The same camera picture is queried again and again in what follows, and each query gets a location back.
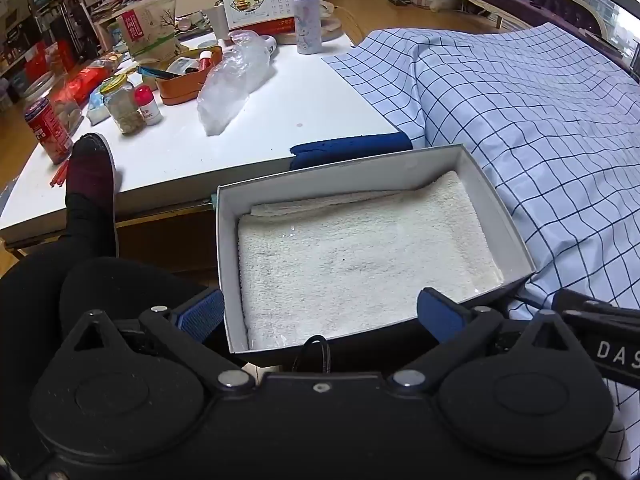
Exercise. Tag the blue checked bedsheet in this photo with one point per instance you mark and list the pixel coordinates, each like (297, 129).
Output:
(525, 110)

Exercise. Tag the red sticks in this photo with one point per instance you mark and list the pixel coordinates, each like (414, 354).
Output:
(60, 175)

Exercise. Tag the beige paper bag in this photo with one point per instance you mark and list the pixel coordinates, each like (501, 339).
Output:
(150, 27)

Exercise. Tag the clear plastic bag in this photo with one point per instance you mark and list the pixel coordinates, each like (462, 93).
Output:
(230, 80)

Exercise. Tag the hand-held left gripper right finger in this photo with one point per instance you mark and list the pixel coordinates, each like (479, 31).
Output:
(440, 312)

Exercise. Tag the white cardboard box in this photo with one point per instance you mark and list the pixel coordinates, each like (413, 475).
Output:
(227, 260)

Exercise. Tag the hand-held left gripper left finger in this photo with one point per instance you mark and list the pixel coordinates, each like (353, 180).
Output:
(202, 312)

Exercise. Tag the dark blue cloth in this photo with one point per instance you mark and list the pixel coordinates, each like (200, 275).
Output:
(350, 147)

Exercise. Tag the white towel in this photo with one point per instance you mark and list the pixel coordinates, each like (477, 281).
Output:
(360, 260)

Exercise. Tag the brown leather tray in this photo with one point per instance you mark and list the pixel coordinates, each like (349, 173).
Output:
(182, 87)

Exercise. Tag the small white red-capped bottle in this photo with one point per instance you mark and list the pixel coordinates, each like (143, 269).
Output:
(148, 107)

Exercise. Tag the desk calendar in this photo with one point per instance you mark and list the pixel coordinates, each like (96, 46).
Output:
(250, 5)

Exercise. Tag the window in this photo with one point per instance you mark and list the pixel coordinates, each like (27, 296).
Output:
(615, 7)

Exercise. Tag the red snack packet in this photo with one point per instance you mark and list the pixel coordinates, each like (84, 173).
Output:
(87, 82)

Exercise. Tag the glass jar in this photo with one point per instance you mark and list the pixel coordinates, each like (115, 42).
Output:
(124, 107)

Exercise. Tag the red can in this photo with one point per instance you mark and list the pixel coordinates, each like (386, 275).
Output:
(47, 132)

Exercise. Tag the purple water bottle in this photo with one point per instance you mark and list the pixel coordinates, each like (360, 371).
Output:
(307, 20)

